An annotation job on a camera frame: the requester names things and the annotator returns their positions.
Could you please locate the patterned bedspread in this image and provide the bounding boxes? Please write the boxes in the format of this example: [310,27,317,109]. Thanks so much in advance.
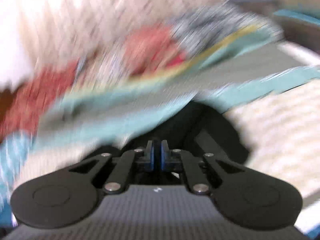
[0,28,320,238]

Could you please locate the floral beige curtain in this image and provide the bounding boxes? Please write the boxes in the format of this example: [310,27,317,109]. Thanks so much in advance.
[19,0,241,63]

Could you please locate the teal-rimmed storage box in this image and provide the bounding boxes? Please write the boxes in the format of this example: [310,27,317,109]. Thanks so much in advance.
[272,12,319,54]

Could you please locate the patchwork floral quilt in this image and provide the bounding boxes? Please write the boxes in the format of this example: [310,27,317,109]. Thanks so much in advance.
[1,3,283,137]

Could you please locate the black pants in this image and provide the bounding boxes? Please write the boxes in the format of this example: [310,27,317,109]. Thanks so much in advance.
[121,101,250,164]

